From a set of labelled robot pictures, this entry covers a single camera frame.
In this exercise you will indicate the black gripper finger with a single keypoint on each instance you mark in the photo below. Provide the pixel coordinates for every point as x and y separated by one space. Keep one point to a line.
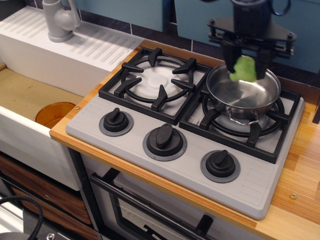
231 53
263 59

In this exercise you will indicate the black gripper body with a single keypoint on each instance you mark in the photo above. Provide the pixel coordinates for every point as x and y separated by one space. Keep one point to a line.
251 37

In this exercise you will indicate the green toy cauliflower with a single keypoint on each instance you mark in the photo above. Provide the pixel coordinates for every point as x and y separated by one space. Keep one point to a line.
244 69

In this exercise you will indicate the stainless steel pot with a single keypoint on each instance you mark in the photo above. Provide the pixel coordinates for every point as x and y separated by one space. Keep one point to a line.
243 102

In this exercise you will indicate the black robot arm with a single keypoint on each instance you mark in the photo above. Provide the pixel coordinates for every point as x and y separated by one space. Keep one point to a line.
258 11

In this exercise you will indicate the black middle stove knob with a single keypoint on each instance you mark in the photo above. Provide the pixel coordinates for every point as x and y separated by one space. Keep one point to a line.
165 143

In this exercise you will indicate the black stove knob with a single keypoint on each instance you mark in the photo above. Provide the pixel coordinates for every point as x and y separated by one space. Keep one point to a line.
116 123
220 166
165 143

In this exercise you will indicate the black right stove knob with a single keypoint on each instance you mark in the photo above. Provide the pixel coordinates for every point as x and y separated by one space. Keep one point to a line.
220 166

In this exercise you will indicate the grey toy stove top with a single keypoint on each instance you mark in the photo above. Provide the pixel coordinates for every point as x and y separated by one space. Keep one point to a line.
250 193

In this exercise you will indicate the black left stove knob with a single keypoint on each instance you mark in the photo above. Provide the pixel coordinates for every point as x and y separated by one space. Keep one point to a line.
116 123

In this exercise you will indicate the black left burner grate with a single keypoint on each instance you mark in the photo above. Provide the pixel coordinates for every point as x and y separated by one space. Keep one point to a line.
156 84

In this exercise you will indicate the black burner grate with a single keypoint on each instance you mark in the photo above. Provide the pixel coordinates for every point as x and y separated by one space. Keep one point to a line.
265 143
156 84

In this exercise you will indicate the black right burner grate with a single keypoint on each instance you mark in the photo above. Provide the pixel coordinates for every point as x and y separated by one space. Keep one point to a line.
265 143

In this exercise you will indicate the grey toy faucet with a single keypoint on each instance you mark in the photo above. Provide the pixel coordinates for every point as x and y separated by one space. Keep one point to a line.
60 22

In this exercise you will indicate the white toy sink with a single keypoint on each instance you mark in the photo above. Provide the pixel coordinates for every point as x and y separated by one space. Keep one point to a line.
36 72

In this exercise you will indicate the orange plastic plate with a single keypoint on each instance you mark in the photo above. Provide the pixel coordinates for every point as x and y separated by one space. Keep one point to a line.
51 114

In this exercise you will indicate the wooden drawer fronts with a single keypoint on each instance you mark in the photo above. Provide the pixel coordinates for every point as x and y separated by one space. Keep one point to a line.
61 205

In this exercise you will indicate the oven door with black handle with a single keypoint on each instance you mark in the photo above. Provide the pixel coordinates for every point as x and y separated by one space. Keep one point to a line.
142 213

